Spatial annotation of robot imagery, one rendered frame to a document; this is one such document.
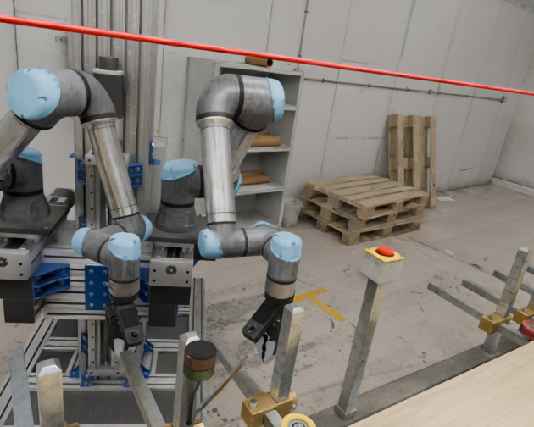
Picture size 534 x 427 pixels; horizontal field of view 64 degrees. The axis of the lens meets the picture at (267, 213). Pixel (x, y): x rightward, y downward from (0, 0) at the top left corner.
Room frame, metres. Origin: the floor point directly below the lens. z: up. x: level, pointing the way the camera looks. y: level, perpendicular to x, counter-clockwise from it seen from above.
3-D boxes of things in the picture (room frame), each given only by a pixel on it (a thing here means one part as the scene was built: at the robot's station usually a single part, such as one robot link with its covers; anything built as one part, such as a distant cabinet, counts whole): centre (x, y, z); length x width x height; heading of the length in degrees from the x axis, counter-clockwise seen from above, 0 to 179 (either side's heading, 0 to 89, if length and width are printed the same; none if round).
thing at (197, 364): (0.66, 0.09, 1.10); 0.06 x 0.06 x 0.02
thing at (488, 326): (1.40, -0.90, 0.84); 0.14 x 0.06 x 0.05; 125
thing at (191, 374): (0.66, 0.09, 1.08); 0.06 x 0.06 x 0.02
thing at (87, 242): (1.01, 0.42, 1.12); 0.11 x 0.11 x 0.08; 66
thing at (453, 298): (1.44, -0.84, 0.83); 0.44 x 0.03 x 0.04; 35
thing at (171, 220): (1.40, 0.31, 1.09); 0.15 x 0.15 x 0.10
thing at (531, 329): (1.28, -0.96, 0.85); 0.08 x 0.08 x 0.11
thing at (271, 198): (3.75, 0.33, 0.78); 0.90 x 0.45 x 1.55; 131
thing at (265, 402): (0.83, -0.07, 0.84); 0.14 x 0.06 x 0.05; 125
